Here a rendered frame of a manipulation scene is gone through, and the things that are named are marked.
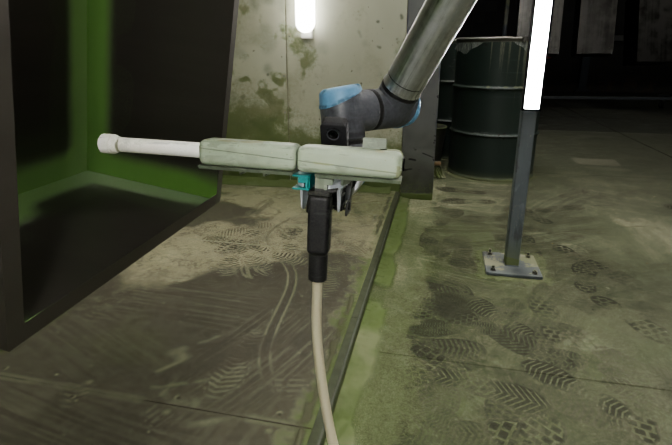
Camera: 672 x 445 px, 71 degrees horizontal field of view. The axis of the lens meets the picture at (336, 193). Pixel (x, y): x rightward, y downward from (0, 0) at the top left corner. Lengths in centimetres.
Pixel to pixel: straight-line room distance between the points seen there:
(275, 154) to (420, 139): 196
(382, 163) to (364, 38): 197
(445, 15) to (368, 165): 38
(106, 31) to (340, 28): 162
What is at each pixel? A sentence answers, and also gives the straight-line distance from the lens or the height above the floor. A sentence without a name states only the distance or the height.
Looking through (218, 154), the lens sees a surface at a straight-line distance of 73.
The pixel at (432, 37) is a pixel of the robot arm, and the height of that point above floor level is 83.
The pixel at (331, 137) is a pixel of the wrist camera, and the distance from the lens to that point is 81.
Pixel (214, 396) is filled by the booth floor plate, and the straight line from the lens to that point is 121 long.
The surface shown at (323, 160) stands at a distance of 68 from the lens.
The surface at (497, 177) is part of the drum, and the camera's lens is 317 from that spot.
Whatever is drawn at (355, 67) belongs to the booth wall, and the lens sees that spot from 262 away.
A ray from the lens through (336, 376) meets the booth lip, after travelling 124.
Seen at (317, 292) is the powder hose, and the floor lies 44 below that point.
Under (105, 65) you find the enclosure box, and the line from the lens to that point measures 123.
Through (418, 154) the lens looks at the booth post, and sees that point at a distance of 264.
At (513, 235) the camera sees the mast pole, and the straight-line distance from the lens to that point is 191.
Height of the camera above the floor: 80
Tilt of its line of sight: 17 degrees down
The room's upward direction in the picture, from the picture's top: straight up
